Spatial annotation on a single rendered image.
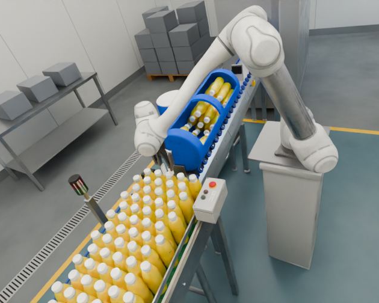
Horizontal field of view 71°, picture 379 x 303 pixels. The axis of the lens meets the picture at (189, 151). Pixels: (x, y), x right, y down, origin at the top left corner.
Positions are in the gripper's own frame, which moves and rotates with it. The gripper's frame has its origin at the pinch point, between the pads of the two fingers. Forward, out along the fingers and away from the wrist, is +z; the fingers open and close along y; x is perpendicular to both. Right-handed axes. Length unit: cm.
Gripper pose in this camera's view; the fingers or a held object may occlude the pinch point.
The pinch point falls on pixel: (167, 170)
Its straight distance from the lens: 144.0
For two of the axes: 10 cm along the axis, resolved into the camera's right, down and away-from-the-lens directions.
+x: -3.9, 6.4, -6.6
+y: -8.9, -0.9, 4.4
